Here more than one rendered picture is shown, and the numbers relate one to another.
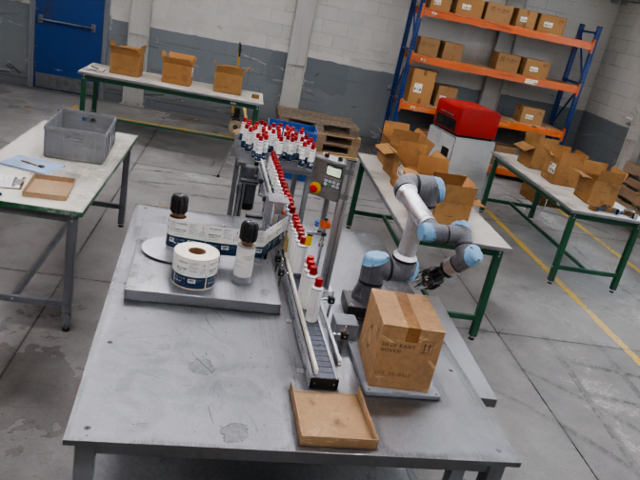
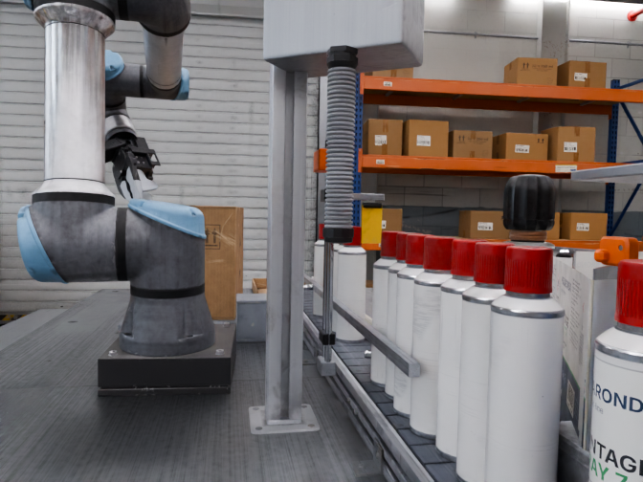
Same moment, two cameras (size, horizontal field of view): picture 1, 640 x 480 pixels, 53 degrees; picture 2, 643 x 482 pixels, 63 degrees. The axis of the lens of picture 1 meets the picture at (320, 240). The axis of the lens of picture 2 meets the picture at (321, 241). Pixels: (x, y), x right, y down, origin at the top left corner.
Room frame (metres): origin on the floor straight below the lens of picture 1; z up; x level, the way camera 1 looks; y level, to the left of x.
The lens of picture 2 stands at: (3.62, 0.02, 1.11)
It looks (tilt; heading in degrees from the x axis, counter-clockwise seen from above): 3 degrees down; 183
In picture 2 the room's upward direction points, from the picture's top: 1 degrees clockwise
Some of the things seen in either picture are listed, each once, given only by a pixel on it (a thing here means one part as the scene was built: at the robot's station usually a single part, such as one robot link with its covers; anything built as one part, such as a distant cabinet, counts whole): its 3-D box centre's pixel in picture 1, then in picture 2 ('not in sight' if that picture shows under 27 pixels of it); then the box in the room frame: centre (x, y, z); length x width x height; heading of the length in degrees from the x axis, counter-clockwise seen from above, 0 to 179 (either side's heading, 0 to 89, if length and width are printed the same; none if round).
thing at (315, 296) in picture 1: (314, 299); (325, 270); (2.48, -0.03, 0.98); 0.05 x 0.05 x 0.20
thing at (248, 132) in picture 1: (275, 139); not in sight; (5.30, 0.53, 0.98); 0.57 x 0.46 x 0.21; 103
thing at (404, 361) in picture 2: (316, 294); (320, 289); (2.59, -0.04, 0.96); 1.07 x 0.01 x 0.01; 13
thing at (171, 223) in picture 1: (177, 222); not in sight; (2.90, 0.69, 1.04); 0.09 x 0.09 x 0.29
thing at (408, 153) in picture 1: (413, 169); not in sight; (5.34, -0.65, 0.97); 0.45 x 0.38 x 0.37; 103
